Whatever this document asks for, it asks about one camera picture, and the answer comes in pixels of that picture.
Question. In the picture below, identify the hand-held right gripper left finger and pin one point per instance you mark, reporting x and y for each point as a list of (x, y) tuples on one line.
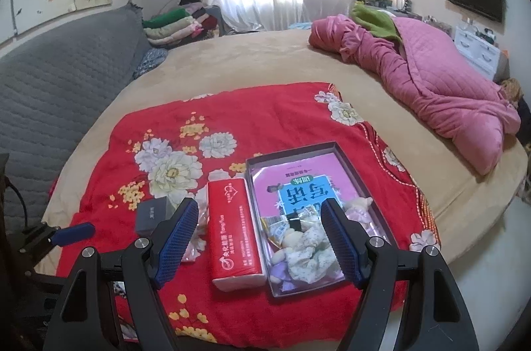
[(178, 239)]

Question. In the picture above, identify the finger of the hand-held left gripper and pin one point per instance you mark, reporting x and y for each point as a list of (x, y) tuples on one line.
[(76, 232)]

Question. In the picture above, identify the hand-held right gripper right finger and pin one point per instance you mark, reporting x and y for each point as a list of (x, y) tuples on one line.
[(340, 243)]

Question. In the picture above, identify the white floral cloth bundle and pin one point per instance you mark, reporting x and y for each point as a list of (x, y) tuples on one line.
[(313, 255)]

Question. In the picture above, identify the dark blue box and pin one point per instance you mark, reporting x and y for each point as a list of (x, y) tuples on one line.
[(153, 216)]

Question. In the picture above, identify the plush doll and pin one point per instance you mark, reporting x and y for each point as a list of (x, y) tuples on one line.
[(357, 210)]

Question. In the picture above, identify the cream plush bear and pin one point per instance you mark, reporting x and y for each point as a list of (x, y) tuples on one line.
[(286, 245)]

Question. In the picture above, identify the red tissue pack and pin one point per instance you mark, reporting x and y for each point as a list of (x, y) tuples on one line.
[(234, 230)]

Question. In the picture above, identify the white yellow snack packet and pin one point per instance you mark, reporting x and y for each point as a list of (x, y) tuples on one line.
[(273, 230)]

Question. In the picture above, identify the dark grey box tray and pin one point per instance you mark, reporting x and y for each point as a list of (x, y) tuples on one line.
[(257, 168)]

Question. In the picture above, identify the pink and blue book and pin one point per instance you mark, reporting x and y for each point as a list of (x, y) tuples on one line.
[(298, 176)]

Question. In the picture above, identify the grey quilted headboard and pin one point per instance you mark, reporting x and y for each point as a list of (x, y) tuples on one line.
[(62, 85)]

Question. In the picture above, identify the red floral blanket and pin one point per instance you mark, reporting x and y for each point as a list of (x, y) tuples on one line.
[(269, 110)]

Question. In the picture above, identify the blue patterned cloth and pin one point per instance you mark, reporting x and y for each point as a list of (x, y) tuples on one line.
[(151, 60)]

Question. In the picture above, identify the pink quilt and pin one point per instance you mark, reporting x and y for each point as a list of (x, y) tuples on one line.
[(435, 77)]

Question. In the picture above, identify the stack of folded clothes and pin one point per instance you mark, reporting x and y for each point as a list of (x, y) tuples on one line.
[(178, 25)]

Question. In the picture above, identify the green cloth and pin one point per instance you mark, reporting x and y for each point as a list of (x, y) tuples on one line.
[(373, 23)]

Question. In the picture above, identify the white dresser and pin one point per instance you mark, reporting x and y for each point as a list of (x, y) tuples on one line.
[(477, 52)]

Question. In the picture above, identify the grey chair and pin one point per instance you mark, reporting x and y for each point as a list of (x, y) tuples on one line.
[(323, 8)]

